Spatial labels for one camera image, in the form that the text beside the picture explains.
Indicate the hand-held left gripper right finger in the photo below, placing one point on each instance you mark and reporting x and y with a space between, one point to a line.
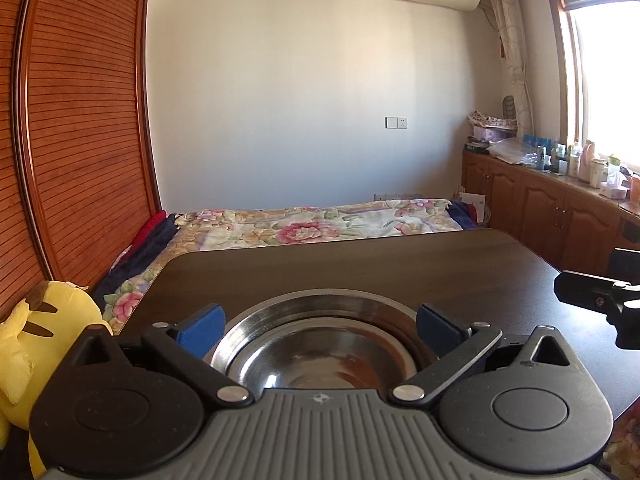
440 330

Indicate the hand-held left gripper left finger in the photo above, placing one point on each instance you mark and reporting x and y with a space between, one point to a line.
202 330

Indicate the large steel bowl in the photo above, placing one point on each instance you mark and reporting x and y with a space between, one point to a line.
320 294

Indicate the stack of dark books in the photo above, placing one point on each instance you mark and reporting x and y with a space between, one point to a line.
475 146

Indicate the floral cloth bundle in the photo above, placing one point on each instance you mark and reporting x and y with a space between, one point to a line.
490 120

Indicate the pink box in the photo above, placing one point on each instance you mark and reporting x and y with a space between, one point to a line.
492 133

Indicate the wooden framed window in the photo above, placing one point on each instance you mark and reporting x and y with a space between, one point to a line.
605 75

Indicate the white wall switch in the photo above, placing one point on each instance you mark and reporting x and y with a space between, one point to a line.
396 122

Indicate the row of toiletry bottles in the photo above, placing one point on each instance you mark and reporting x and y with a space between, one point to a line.
585 165

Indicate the white paper bag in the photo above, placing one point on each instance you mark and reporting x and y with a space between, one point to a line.
472 205

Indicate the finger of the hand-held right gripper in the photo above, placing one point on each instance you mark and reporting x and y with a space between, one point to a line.
580 290
625 265

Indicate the clear plastic bag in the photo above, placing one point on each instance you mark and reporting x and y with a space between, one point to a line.
510 150

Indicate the red and navy cloth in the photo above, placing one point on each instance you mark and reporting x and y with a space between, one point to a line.
145 250

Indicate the wooden louvred wardrobe door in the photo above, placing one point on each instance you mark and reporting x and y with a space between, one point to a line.
15 210
85 110

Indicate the navy blanket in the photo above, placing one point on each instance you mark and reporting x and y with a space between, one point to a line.
465 215

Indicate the green hand fan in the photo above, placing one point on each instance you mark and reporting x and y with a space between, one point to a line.
509 106

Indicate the yellow plush toy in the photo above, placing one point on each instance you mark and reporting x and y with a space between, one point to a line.
45 320

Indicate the red floral cloth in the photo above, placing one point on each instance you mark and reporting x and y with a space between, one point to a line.
625 440

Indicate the red curtain tassel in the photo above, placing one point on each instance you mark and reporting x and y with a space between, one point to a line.
501 46

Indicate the low wall outlet row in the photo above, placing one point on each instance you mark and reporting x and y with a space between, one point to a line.
400 195

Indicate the patterned cream curtain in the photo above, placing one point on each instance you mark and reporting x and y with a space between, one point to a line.
515 45

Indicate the wooden cabinet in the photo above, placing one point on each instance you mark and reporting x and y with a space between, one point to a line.
540 210

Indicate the white tissue box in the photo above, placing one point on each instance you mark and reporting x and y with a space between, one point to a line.
614 191

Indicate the floral bed blanket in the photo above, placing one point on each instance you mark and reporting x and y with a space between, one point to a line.
300 227

